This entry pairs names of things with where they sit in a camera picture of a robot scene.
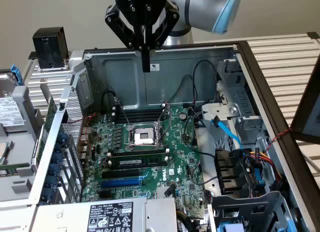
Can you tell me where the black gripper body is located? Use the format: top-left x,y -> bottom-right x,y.
114,0 -> 168,26

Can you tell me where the green GPU card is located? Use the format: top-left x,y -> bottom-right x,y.
31,95 -> 59,169

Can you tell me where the open metal PC case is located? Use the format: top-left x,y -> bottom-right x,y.
27,40 -> 320,232

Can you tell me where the black RAM slot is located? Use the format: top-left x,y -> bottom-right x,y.
116,115 -> 162,120
106,147 -> 168,158
115,108 -> 163,113
117,118 -> 161,124
116,112 -> 163,117

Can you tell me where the metal disk bay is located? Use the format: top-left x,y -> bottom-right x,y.
201,59 -> 267,152

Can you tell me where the metal socket cover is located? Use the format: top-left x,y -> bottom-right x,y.
155,104 -> 174,142

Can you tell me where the CPU socket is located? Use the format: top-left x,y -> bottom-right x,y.
124,121 -> 167,152

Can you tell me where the blue card clip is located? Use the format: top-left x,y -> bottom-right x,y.
48,163 -> 61,176
52,151 -> 65,165
41,188 -> 55,202
44,175 -> 57,189
57,131 -> 70,144

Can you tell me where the green motherboard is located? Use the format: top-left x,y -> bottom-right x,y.
79,103 -> 210,219

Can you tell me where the silver hard disk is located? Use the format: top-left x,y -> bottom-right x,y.
0,73 -> 27,132

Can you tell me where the RAM stick with white label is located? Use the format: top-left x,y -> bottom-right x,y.
109,156 -> 169,170

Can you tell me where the long black expansion slot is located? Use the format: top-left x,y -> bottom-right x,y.
101,168 -> 141,179

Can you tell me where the grey parts rack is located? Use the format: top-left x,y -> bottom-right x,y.
0,85 -> 62,205

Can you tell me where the blue expansion slot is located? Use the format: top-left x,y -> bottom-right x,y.
99,178 -> 143,189

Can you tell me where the black fan shroud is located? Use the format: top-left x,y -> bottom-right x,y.
214,148 -> 252,195

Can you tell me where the dark framed panel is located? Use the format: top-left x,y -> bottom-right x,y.
290,55 -> 320,145

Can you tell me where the silver chipset heatsink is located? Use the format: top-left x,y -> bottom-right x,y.
156,185 -> 176,199

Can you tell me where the silver CPU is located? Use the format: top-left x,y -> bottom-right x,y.
0,141 -> 15,166

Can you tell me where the green RAM stick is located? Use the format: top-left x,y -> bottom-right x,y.
0,162 -> 31,177

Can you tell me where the blue plastic latch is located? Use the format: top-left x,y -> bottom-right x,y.
254,166 -> 266,190

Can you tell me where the silver power supply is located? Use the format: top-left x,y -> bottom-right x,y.
29,197 -> 179,232

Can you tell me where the grey drive cage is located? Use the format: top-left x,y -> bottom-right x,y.
207,191 -> 295,232

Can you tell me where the blue drive caddy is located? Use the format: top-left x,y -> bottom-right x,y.
216,223 -> 245,232

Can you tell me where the grey corner bracket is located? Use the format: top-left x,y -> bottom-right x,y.
64,50 -> 87,76

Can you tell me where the blue disk rail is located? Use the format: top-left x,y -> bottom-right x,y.
9,63 -> 25,86

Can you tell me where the blue disk wire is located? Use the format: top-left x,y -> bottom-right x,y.
211,116 -> 243,150

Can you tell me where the red black twisted wire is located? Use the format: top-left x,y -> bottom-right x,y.
264,128 -> 293,152

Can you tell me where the yellow red wire bundle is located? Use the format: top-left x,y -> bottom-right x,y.
249,148 -> 285,190

